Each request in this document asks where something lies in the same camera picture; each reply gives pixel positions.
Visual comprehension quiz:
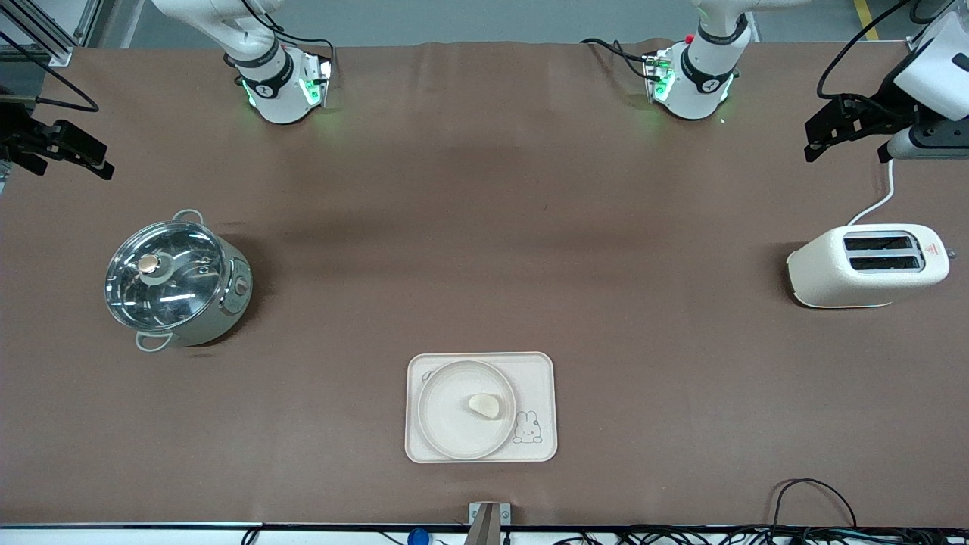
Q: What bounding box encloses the cream round plate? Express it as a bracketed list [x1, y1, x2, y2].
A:
[418, 360, 518, 460]

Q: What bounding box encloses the white two-slot toaster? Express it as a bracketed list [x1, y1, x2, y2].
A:
[787, 223, 956, 309]

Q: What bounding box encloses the glass pot lid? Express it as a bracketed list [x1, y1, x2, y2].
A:
[104, 220, 227, 332]

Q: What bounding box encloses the steel electric cooking pot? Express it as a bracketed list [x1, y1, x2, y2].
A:
[106, 210, 254, 353]

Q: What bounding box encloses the brown table cover mat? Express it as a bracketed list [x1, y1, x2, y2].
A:
[0, 39, 969, 529]

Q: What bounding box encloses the cream rabbit print tray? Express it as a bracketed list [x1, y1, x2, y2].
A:
[404, 352, 559, 464]

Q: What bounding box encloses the aluminium frame profile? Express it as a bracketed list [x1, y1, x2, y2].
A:
[0, 0, 103, 67]

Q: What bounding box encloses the black cable bundle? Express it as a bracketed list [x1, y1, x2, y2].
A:
[551, 525, 969, 545]

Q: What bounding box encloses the grey metal camera bracket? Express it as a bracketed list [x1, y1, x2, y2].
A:
[468, 502, 512, 545]

